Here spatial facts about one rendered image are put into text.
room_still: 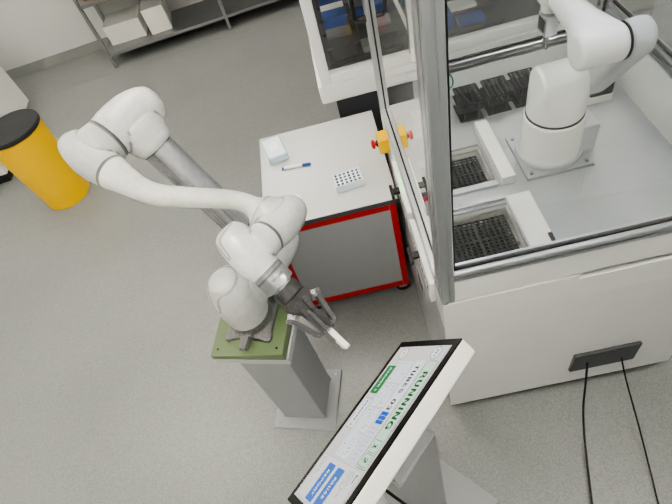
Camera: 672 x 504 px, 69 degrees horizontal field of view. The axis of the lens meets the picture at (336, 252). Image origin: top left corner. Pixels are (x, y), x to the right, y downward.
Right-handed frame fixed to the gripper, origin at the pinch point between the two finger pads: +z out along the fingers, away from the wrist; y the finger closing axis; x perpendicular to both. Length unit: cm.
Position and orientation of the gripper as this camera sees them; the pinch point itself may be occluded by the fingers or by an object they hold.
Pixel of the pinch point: (337, 338)
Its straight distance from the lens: 133.2
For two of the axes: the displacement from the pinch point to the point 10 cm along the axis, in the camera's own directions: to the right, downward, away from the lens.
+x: -2.9, 1.6, 9.4
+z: 7.1, 6.9, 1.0
